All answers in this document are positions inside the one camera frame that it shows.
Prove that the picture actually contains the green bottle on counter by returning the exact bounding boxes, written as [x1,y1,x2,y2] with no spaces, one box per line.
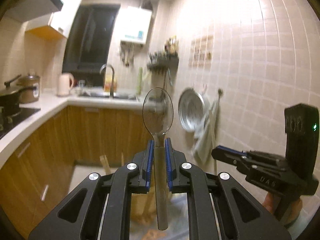
[136,67,143,95]

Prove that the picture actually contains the black frying pan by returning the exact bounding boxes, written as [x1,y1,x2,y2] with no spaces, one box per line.
[0,75,36,107]

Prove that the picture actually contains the white water heater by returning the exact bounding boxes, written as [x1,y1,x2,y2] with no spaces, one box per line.
[112,5,152,45]

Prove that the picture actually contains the grey hanging towel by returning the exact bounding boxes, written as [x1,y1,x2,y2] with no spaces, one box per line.
[191,99,220,164]

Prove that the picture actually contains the wooden chopstick bundle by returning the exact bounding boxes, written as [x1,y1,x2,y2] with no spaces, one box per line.
[99,152,124,175]

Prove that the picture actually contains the white electric kettle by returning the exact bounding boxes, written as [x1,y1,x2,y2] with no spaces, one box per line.
[57,73,74,96]

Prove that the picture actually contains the chrome sink faucet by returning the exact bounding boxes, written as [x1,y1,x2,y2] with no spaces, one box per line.
[99,63,115,98]

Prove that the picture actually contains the orange bottle by sink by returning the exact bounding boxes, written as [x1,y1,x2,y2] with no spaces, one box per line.
[104,74,117,93]

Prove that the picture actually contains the person's right hand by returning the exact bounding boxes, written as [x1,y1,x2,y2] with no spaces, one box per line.
[263,192,303,226]

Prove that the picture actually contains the grey-handled clear spoon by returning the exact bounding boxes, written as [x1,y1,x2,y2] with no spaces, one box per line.
[143,87,174,231]

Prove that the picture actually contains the range hood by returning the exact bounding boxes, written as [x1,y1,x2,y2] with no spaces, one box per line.
[4,0,63,23]

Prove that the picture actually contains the brown rice cooker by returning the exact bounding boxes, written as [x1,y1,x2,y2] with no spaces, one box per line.
[16,73,41,104]

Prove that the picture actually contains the wooden base cabinets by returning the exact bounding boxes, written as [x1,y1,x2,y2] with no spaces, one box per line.
[1,106,151,238]

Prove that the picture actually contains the yellow plastic utensil basket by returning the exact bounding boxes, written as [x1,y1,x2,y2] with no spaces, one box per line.
[130,187,157,225]

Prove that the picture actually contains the dark kitchen window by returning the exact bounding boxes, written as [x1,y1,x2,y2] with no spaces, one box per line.
[62,4,120,73]

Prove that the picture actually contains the gas stove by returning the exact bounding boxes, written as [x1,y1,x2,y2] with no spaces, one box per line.
[0,107,41,139]

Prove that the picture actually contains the metal steamer tray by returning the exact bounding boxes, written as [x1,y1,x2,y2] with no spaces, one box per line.
[178,88,210,132]

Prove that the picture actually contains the black wall spice rack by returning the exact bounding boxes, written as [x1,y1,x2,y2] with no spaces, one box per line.
[147,51,179,71]

